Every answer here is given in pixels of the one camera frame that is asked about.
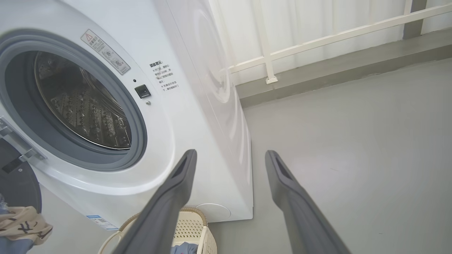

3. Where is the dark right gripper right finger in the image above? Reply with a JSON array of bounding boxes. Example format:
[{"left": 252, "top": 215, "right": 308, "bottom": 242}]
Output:
[{"left": 265, "top": 150, "right": 352, "bottom": 254}]

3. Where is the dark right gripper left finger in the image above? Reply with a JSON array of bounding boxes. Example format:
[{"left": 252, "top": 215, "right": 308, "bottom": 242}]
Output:
[{"left": 112, "top": 149, "right": 197, "bottom": 254}]

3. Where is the blue bear print garment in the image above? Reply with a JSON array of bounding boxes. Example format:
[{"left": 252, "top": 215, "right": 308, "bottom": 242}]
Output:
[
  {"left": 171, "top": 242, "right": 199, "bottom": 254},
  {"left": 0, "top": 193, "right": 53, "bottom": 254}
]

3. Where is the black round washer door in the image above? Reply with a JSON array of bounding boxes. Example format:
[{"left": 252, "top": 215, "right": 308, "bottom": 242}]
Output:
[{"left": 0, "top": 138, "right": 42, "bottom": 214}]

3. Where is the cream perforated laundry basket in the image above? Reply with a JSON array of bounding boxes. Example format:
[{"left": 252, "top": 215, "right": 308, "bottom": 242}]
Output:
[{"left": 98, "top": 207, "right": 218, "bottom": 254}]

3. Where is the white front-load washing machine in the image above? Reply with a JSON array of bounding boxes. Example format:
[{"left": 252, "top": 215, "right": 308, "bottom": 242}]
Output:
[{"left": 0, "top": 0, "right": 254, "bottom": 231}]

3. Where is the black door latch socket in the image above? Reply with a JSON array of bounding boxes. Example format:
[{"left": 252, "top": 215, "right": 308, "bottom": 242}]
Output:
[{"left": 135, "top": 84, "right": 151, "bottom": 99}]

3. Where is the chrome door hinge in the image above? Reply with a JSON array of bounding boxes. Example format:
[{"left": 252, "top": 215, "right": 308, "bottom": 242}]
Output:
[{"left": 0, "top": 116, "right": 47, "bottom": 163}]

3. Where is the grey rubber door gasket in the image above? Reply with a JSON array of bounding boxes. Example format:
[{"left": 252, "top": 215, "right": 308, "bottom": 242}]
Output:
[{"left": 0, "top": 30, "right": 148, "bottom": 172}]

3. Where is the round white filter cover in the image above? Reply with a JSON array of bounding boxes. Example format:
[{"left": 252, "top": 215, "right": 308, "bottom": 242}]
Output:
[{"left": 195, "top": 203, "right": 232, "bottom": 221}]

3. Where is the blue energy label sticker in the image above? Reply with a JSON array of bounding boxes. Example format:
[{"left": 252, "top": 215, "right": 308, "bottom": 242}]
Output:
[{"left": 86, "top": 214, "right": 119, "bottom": 230}]

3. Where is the steel washer drum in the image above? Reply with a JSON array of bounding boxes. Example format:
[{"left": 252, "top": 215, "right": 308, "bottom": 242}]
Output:
[{"left": 34, "top": 51, "right": 132, "bottom": 150}]

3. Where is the black printed text label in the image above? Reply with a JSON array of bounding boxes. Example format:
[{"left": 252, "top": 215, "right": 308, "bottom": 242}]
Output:
[{"left": 149, "top": 61, "right": 179, "bottom": 92}]

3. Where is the grey warning sticker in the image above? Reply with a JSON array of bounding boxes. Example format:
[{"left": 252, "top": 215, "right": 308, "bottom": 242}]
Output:
[{"left": 81, "top": 29, "right": 131, "bottom": 75}]

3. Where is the white metal railing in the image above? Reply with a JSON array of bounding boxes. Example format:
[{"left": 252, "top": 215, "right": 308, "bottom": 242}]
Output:
[{"left": 208, "top": 0, "right": 452, "bottom": 84}]

